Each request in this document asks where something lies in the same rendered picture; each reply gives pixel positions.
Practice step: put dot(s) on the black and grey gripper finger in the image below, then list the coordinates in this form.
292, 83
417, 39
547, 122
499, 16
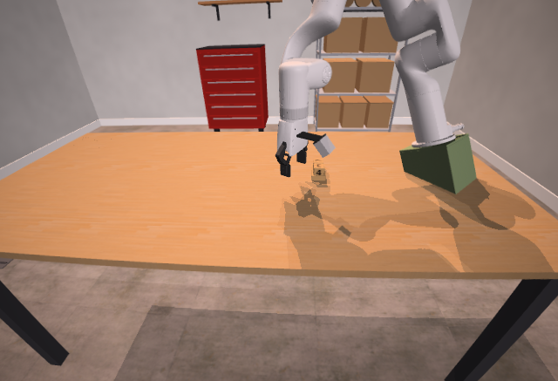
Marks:
284, 164
302, 155

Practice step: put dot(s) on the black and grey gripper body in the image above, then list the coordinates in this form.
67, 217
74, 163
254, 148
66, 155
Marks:
287, 131

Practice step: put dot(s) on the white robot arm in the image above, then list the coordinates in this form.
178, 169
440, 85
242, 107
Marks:
405, 19

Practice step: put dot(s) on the wooden tray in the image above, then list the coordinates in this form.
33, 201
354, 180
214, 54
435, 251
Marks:
317, 177

